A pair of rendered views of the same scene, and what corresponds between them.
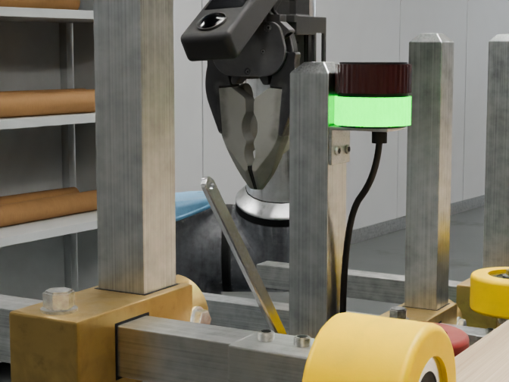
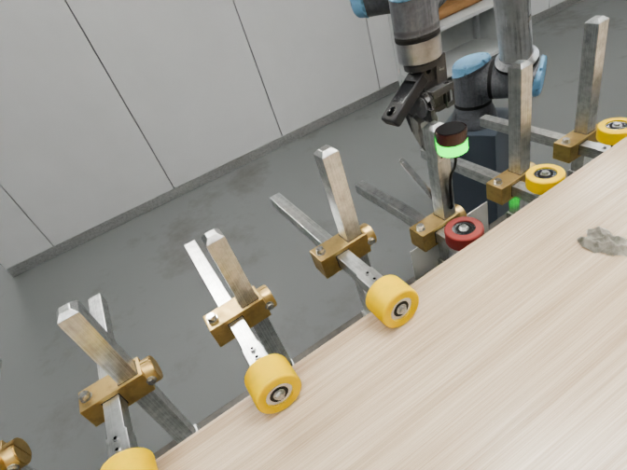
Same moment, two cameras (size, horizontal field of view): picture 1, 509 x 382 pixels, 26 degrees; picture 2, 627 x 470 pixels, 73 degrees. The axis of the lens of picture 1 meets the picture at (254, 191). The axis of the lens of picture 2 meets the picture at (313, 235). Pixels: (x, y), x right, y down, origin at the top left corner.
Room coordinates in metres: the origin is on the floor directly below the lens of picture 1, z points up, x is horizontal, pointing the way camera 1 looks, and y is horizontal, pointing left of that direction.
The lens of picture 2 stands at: (0.11, -0.34, 1.52)
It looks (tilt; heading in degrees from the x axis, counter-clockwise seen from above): 36 degrees down; 42
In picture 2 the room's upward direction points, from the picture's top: 20 degrees counter-clockwise
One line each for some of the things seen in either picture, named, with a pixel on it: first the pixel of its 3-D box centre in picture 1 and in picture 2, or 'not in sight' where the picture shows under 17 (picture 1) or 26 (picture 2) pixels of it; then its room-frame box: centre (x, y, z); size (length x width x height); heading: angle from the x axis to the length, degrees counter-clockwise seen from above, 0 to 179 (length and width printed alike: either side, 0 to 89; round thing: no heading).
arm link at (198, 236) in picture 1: (182, 243); (473, 78); (1.87, 0.12, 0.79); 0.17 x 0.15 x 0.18; 88
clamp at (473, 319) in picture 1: (494, 296); (578, 142); (1.30, -0.29, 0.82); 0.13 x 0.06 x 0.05; 150
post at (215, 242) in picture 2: not in sight; (259, 322); (0.46, 0.20, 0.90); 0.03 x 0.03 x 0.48; 60
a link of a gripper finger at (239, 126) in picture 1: (251, 134); (425, 129); (0.98, 0.00, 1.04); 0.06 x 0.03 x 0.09; 150
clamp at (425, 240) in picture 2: not in sight; (439, 227); (0.87, -0.04, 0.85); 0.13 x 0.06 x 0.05; 150
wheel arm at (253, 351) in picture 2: not in sight; (223, 299); (0.45, 0.27, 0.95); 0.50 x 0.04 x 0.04; 60
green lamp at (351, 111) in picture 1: (373, 110); (452, 145); (0.87, -0.09, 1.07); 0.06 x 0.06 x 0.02
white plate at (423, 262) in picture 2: not in sight; (451, 240); (0.93, -0.05, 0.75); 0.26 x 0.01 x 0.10; 150
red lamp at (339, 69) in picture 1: (373, 78); (451, 133); (0.87, -0.09, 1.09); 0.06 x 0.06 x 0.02
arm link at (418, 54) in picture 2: not in sight; (418, 48); (0.98, -0.01, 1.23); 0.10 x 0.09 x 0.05; 60
